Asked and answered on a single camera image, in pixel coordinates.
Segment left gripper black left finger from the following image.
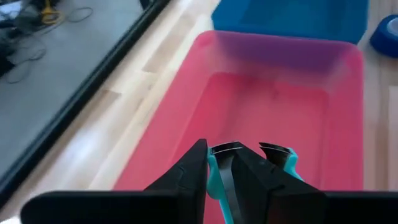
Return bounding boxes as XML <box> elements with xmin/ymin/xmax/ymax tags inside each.
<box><xmin>144</xmin><ymin>139</ymin><xmax>208</xmax><ymax>224</ymax></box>

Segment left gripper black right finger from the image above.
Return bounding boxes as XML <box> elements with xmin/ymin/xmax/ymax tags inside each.
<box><xmin>231</xmin><ymin>147</ymin><xmax>327</xmax><ymax>224</ymax></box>

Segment teal staple remover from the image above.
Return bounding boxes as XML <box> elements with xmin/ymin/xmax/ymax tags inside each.
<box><xmin>206</xmin><ymin>141</ymin><xmax>304</xmax><ymax>224</ymax></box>

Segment blue tape roll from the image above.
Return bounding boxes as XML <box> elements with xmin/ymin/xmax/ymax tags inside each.
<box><xmin>369</xmin><ymin>14</ymin><xmax>398</xmax><ymax>59</ymax></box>

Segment pink plastic bin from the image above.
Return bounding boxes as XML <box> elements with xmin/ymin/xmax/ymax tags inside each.
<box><xmin>113</xmin><ymin>30</ymin><xmax>364</xmax><ymax>224</ymax></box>

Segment teal plastic bin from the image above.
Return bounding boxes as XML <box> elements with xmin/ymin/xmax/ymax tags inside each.
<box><xmin>211</xmin><ymin>0</ymin><xmax>369</xmax><ymax>45</ymax></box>

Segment yellow floor cable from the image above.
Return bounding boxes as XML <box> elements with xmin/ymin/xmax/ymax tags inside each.
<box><xmin>40</xmin><ymin>0</ymin><xmax>60</xmax><ymax>25</ymax></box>

